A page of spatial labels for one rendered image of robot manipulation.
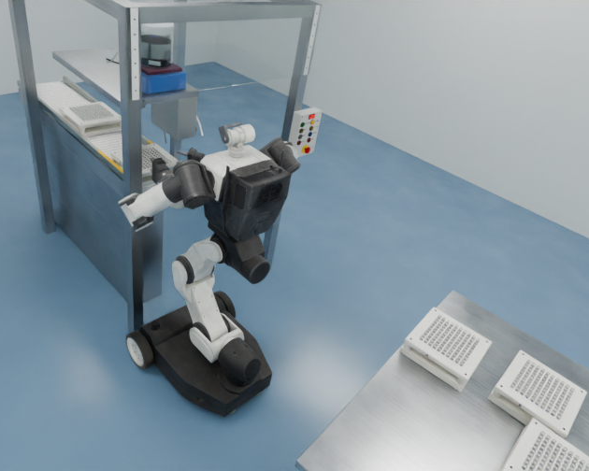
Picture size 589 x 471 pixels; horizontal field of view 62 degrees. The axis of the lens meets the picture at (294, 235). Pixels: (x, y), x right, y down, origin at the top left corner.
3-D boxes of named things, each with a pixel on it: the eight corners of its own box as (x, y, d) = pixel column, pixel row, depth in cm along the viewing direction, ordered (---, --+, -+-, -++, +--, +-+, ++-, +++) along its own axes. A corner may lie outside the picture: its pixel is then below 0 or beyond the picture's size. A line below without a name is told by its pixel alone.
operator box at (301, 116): (313, 152, 287) (323, 110, 272) (293, 159, 276) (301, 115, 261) (306, 148, 290) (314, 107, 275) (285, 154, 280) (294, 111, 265)
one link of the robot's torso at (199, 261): (208, 276, 248) (256, 252, 212) (179, 289, 236) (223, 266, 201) (195, 248, 248) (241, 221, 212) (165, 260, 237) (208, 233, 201)
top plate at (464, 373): (490, 345, 183) (492, 341, 181) (466, 383, 166) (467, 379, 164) (432, 309, 193) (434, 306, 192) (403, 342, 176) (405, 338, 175)
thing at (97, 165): (182, 191, 252) (183, 174, 246) (131, 206, 233) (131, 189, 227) (67, 97, 317) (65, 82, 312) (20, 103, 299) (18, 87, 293)
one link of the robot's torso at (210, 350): (243, 349, 248) (246, 331, 241) (211, 367, 236) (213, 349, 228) (218, 324, 259) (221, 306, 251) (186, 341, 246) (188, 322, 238)
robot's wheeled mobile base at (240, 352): (284, 380, 260) (295, 337, 241) (205, 436, 227) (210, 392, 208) (211, 309, 293) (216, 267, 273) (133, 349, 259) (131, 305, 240)
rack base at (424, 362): (484, 354, 186) (487, 349, 184) (460, 392, 168) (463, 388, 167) (427, 319, 196) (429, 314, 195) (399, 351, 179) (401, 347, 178)
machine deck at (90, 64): (197, 98, 222) (198, 90, 220) (120, 110, 198) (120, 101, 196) (127, 53, 254) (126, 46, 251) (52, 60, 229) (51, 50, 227)
